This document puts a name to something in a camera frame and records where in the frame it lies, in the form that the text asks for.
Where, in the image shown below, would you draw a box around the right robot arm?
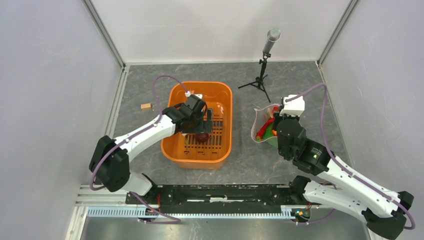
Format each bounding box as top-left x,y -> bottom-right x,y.
273,117 -> 414,240

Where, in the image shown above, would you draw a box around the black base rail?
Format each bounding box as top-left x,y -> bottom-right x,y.
142,184 -> 309,214

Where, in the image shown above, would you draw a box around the silver microphone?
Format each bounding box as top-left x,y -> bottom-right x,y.
262,27 -> 281,58

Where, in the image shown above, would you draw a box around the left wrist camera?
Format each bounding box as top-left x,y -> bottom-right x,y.
190,93 -> 204,100

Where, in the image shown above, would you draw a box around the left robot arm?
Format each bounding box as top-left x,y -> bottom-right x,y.
89,94 -> 214,204

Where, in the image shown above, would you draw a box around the dark purple toy plum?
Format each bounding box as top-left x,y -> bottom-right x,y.
194,133 -> 210,144

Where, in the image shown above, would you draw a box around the tan wooden cube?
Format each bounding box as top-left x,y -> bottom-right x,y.
140,103 -> 152,111

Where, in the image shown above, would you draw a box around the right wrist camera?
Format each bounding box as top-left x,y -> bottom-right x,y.
279,94 -> 305,117

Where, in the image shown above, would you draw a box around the clear polka dot zip bag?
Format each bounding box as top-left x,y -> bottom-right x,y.
250,104 -> 279,148

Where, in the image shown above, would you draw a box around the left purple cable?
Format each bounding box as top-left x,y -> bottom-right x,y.
89,74 -> 191,192

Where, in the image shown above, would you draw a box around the red toy chili pepper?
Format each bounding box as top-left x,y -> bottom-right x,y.
255,118 -> 276,137

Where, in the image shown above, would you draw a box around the orange plastic basket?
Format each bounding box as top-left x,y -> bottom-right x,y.
160,81 -> 233,170

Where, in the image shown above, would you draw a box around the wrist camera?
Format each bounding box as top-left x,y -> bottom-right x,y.
279,94 -> 305,117
190,93 -> 204,100

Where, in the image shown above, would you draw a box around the black tripod stand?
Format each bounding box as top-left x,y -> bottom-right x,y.
238,54 -> 271,103

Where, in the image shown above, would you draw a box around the green toy bok choy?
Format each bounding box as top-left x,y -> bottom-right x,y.
255,130 -> 278,148

